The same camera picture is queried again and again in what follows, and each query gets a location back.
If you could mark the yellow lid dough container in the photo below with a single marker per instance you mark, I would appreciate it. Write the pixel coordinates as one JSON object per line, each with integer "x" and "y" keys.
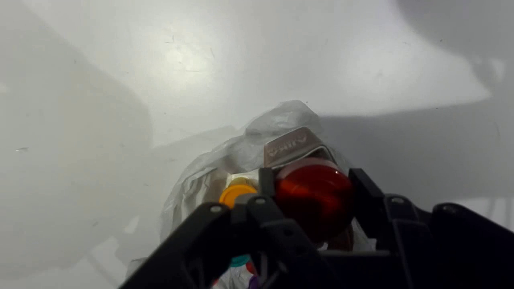
{"x": 238, "y": 193}

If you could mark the spice jar with red lid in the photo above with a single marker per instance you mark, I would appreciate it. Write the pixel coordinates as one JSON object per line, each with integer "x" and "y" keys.
{"x": 315, "y": 194}

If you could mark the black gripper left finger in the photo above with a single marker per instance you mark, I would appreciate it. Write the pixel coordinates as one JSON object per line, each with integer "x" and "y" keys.
{"x": 214, "y": 251}

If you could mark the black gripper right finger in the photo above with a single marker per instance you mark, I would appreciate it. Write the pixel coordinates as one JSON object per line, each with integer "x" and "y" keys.
{"x": 455, "y": 251}

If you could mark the white plastic bag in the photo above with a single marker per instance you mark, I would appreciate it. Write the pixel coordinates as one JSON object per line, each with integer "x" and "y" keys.
{"x": 267, "y": 125}

